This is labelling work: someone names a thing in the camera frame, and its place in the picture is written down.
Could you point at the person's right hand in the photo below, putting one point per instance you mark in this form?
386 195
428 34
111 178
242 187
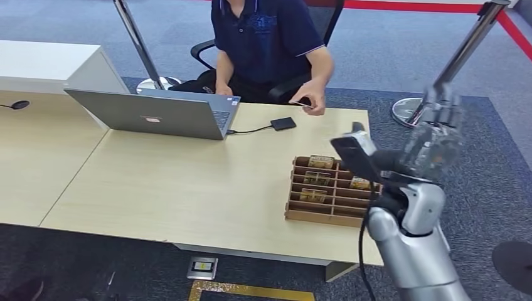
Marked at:
224 89

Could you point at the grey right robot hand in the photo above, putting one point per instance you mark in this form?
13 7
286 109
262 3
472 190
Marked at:
436 145

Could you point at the person's left hand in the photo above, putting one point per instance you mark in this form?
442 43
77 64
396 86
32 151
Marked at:
316 97

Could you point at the person's right forearm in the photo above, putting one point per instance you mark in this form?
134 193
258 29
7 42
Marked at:
223 68

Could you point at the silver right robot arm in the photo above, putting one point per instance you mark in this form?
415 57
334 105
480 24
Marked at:
415 257

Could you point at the person's left forearm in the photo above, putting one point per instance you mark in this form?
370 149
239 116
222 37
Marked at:
326 68

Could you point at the small black card reader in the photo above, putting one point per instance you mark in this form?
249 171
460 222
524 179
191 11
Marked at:
283 124

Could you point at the person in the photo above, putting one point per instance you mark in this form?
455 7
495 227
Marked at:
266 41

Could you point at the wooden card rack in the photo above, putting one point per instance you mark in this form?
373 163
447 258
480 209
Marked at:
307 216

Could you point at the black mesh office chair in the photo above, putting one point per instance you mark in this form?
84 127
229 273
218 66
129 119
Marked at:
328 18

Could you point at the grey laptop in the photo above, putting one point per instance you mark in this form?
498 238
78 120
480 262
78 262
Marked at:
145 113

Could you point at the red barrier belt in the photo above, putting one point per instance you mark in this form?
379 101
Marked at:
515 35
411 6

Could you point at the black round disc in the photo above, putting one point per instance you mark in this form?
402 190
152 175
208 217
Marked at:
515 266

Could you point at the silver floor socket box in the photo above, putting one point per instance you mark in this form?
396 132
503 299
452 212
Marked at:
202 268

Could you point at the white cabinet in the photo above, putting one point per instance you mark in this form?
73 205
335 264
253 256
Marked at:
41 60

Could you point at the yellow floor tape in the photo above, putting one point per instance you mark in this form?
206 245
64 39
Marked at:
249 291

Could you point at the black oval desk device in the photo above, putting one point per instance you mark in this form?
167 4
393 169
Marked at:
20 104

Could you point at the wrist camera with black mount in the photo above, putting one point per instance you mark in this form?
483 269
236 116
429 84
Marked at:
353 156

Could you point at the chrome stanchion post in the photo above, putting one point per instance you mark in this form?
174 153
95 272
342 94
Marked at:
469 45
137 41

